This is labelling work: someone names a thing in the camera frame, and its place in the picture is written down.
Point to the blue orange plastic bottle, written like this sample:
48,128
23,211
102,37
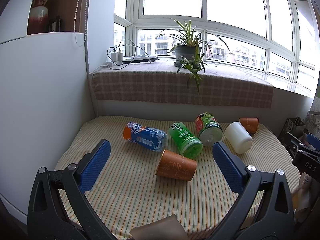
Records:
148,137

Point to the orange paper cup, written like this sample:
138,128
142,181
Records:
175,166
250,124

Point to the dark paper shopping bag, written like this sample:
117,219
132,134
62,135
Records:
295,126

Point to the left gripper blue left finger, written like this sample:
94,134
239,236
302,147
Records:
58,207

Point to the near orange paper cup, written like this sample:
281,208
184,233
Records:
175,166

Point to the far orange paper cup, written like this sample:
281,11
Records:
250,124

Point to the white power strip chargers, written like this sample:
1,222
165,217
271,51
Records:
115,55

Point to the potted spider plant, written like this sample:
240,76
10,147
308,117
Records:
188,54

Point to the green tea plastic bottle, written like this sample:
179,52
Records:
188,145

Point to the black flat device windowsill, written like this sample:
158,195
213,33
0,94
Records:
139,59

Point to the grapefruit green tea bottle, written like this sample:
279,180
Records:
208,130

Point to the white plastic cup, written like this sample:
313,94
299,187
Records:
238,137

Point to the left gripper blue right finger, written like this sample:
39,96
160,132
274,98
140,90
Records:
263,208

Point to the plaid windowsill blanket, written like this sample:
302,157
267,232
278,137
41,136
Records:
162,82

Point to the red white ceramic vase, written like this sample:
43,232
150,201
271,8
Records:
38,17

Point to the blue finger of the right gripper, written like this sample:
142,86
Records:
313,141

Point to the brown paper piece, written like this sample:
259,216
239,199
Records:
166,228

